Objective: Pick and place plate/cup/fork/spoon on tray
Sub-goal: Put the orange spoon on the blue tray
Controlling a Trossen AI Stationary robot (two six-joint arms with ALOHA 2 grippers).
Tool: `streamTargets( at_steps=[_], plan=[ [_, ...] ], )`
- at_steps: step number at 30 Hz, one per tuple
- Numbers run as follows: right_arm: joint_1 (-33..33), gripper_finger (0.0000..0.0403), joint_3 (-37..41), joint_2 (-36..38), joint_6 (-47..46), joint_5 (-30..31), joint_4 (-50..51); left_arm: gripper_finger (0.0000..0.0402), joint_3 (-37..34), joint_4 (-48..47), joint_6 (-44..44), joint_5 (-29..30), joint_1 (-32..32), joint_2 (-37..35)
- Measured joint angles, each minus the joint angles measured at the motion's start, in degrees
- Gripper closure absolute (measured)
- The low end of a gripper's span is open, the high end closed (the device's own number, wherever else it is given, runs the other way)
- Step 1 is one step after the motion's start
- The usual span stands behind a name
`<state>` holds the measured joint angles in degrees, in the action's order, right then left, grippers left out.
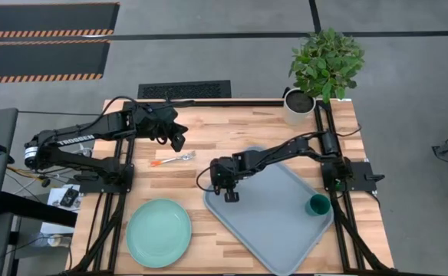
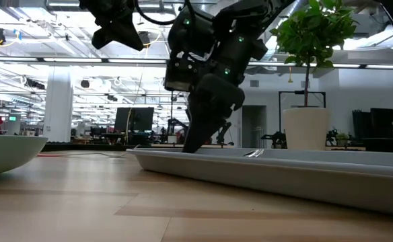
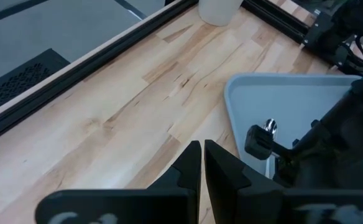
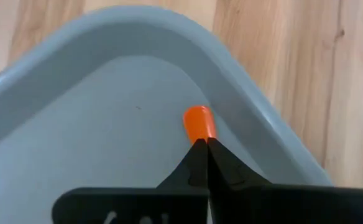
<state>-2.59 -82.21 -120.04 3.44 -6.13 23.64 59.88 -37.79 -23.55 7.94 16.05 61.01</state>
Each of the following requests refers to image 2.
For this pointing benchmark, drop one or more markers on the light grey serving tray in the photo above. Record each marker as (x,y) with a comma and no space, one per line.
(250,171)

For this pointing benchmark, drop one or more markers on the long ceiling light strip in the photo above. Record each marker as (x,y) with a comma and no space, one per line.
(72,60)

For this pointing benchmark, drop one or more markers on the green plant in white pot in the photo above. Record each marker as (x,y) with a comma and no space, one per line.
(305,129)

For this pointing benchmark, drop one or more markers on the green exit sign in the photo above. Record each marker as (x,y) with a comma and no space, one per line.
(12,118)

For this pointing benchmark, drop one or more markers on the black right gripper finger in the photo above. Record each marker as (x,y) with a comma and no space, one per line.
(210,111)

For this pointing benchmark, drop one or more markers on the white building column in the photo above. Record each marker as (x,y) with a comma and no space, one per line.
(58,107)

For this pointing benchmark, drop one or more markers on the black computer monitor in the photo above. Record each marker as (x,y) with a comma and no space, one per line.
(139,119)

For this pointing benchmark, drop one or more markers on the white bowl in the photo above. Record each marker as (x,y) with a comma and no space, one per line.
(8,151)

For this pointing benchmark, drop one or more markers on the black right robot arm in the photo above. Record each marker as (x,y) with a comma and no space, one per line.
(196,33)

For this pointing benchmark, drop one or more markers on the black background robot arm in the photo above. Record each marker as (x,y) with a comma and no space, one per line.
(224,132)
(179,126)

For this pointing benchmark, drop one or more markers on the grey door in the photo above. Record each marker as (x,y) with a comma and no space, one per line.
(253,127)

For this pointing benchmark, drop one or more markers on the black aluminium table rail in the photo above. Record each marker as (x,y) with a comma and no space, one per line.
(82,147)

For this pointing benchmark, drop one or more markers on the black storage cabinets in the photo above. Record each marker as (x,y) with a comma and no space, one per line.
(381,122)

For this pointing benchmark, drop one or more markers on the silver metal fork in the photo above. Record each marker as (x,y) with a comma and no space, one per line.
(254,153)

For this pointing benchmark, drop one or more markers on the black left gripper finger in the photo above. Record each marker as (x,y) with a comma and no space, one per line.
(115,33)

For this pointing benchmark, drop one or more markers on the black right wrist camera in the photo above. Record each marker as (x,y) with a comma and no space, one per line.
(179,79)

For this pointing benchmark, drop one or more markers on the small green potted plant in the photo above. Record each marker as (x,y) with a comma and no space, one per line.
(343,138)

